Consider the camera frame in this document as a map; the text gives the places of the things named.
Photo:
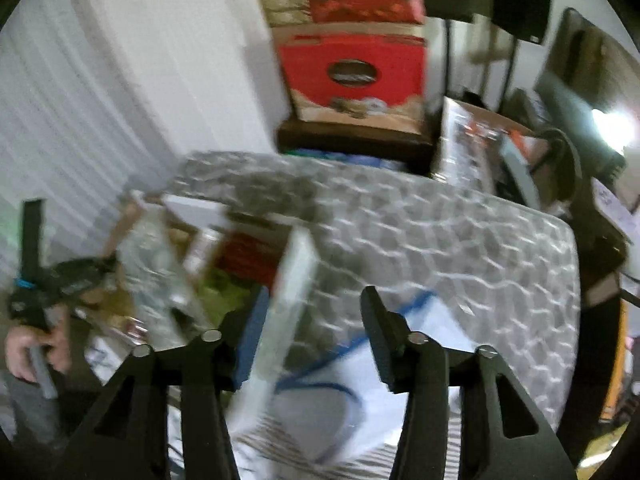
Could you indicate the white box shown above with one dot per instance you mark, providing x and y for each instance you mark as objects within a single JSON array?
[{"x": 295, "y": 310}]

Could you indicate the white bag with blue trim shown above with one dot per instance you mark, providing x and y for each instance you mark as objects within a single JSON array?
[{"x": 325, "y": 400}]

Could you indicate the red packet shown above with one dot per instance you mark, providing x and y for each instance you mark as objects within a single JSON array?
[{"x": 245, "y": 260}]

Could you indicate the person's left hand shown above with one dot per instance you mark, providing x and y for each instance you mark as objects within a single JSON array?
[{"x": 22, "y": 355}]

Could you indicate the clear plastic bag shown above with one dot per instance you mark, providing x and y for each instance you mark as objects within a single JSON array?
[{"x": 150, "y": 260}]

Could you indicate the dark wooden cabinet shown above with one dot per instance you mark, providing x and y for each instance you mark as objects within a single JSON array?
[{"x": 350, "y": 142}]

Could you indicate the bright lamp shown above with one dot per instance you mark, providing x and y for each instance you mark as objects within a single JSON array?
[{"x": 615, "y": 125}]

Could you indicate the cardboard box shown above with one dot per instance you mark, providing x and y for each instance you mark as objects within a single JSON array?
[{"x": 125, "y": 220}]

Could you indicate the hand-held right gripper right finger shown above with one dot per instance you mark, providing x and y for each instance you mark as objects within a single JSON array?
[{"x": 380, "y": 330}]

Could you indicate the grey honeycomb patterned blanket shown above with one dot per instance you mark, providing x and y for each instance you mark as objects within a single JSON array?
[{"x": 425, "y": 240}]

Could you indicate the red box with oval label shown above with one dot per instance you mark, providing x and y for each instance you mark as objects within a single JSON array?
[{"x": 350, "y": 75}]

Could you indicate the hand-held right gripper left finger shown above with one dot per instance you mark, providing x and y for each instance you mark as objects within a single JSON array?
[{"x": 255, "y": 340}]

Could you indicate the flat screen television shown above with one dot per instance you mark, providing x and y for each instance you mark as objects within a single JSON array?
[{"x": 575, "y": 75}]

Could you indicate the clear plastic wrapped package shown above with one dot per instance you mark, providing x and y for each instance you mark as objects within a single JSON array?
[{"x": 465, "y": 150}]

